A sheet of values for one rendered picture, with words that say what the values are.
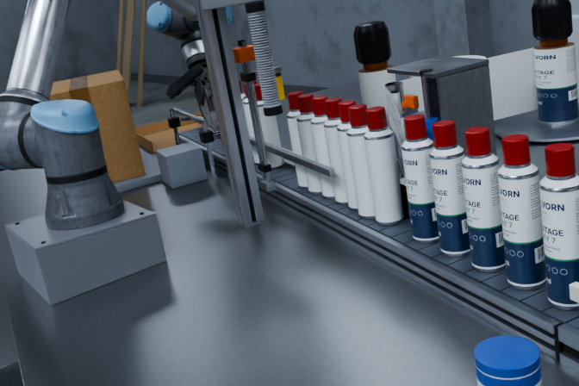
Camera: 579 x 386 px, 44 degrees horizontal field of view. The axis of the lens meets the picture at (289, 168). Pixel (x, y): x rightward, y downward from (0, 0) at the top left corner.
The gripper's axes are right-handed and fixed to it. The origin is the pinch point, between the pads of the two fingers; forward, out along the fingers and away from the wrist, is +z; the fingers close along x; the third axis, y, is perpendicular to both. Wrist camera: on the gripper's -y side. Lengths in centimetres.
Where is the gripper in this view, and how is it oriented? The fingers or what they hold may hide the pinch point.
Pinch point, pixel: (213, 127)
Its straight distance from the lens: 193.1
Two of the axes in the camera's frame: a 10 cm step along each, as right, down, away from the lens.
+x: -3.2, 3.4, 8.9
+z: 3.1, 9.2, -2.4
